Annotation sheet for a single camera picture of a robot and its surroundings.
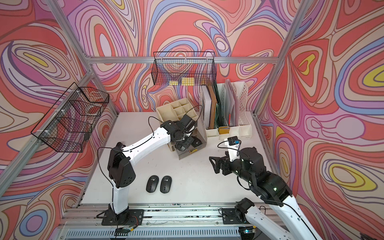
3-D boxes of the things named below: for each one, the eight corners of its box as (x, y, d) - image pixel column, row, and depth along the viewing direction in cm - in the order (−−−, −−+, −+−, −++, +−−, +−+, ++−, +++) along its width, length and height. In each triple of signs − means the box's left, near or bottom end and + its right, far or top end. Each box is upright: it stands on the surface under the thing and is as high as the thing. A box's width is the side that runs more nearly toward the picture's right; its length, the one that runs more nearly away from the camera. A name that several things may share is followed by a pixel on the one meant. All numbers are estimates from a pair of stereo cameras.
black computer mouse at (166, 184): (160, 193, 83) (159, 192, 81) (162, 177, 89) (161, 175, 87) (170, 193, 83) (170, 191, 81) (172, 177, 89) (171, 175, 87)
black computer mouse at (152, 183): (146, 192, 83) (145, 191, 81) (149, 176, 89) (148, 175, 87) (157, 192, 83) (156, 191, 81) (159, 176, 89) (158, 175, 87)
